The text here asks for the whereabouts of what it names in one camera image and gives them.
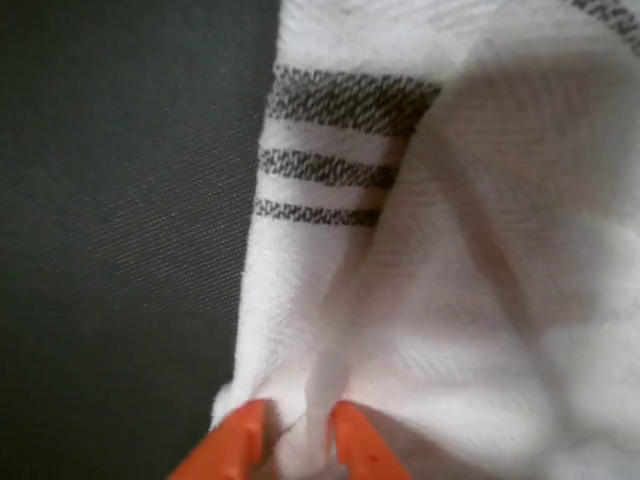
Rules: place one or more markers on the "white striped towel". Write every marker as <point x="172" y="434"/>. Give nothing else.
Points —
<point x="450" y="250"/>

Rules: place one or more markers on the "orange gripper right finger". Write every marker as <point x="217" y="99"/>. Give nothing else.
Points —
<point x="360" y="450"/>

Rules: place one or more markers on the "black desk mat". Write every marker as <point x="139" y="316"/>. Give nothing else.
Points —
<point x="100" y="200"/>

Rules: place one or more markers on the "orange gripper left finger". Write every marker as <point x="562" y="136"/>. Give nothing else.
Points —
<point x="235" y="445"/>

